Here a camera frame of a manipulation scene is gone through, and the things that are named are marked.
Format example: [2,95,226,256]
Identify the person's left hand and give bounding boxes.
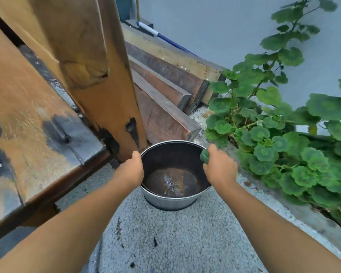
[116,151,145,188]

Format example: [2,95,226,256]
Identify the person's right hand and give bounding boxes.
[203,144,239,189]

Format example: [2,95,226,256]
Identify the metal bucket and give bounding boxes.
[139,140,212,211]

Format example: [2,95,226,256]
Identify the person's left forearm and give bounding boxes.
[0,175,137,273]

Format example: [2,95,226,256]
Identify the person's right forearm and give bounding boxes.
[213,179,341,273]

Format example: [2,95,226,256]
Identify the weathered wooden beam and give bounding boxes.
[125,41,211,114]
[131,68,202,145]
[121,23,227,105]
[128,55,192,111]

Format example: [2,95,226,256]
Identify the green geranium plant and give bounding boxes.
[205,0,341,233]

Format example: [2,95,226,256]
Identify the wooden bench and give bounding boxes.
[0,0,148,248]

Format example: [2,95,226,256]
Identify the blue and white pole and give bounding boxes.
[136,21,192,54]

